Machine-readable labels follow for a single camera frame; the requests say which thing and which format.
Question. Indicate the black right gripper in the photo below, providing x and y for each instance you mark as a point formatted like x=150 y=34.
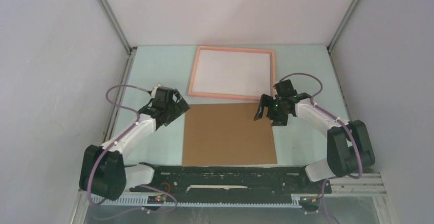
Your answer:
x=267 y=101

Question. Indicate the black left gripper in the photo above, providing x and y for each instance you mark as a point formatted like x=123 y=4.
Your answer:
x=180 y=107

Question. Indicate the seascape photo print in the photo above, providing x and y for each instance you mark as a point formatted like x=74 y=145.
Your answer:
x=234 y=71

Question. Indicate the brown cardboard backing board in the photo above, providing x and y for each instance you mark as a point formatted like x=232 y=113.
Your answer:
x=227 y=135

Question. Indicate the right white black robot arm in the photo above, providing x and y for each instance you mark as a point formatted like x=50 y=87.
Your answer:
x=349 y=148

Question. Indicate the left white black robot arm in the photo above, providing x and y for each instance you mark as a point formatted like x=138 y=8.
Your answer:
x=103 y=171

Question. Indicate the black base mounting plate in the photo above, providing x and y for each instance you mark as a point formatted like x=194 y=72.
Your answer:
x=219 y=197

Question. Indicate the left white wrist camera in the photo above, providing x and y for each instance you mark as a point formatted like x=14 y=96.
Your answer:
x=154 y=90

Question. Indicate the white slotted cable duct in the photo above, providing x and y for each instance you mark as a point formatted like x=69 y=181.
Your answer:
x=142 y=201

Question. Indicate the aluminium rail front beam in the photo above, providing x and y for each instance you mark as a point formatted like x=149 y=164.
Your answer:
x=359 y=185

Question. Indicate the left aluminium corner post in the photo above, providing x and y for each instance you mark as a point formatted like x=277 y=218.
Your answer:
x=109 y=13

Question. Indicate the aluminium corner post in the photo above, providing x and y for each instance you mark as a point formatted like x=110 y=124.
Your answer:
x=109 y=13
x=342 y=25

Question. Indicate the right aluminium corner post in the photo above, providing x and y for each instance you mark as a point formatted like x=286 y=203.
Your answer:
x=342 y=25

